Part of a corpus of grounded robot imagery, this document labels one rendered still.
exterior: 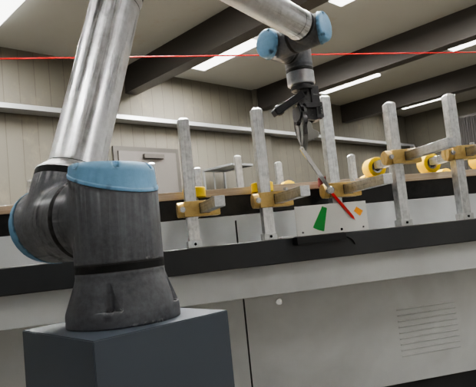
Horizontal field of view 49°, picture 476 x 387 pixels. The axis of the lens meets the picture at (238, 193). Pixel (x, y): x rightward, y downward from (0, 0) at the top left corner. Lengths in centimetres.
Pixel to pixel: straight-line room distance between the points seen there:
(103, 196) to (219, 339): 30
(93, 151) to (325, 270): 99
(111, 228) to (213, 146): 787
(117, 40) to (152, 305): 59
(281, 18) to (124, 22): 46
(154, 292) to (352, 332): 131
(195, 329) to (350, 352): 128
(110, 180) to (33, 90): 641
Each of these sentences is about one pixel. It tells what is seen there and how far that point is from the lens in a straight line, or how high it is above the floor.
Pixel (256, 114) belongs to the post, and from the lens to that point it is 175.
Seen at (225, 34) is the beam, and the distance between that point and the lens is 627.
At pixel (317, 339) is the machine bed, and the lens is 202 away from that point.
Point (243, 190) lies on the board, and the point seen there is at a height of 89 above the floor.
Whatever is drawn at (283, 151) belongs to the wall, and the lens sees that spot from 992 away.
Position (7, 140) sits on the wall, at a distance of 695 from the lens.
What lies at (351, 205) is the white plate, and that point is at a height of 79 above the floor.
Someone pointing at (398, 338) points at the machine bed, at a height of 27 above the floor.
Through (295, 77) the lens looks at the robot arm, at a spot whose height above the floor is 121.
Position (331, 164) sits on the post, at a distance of 180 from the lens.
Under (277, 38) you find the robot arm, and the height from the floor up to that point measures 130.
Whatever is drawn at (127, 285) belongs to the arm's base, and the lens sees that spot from 84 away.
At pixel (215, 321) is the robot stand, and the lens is 88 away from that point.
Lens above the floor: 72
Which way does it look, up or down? 5 degrees up
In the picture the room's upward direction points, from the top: 6 degrees counter-clockwise
